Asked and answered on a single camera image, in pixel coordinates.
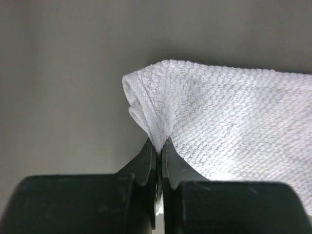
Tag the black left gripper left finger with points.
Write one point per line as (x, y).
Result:
(120, 203)

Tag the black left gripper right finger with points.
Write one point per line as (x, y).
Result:
(195, 205)

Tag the white waffle towel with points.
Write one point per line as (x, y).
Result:
(229, 123)

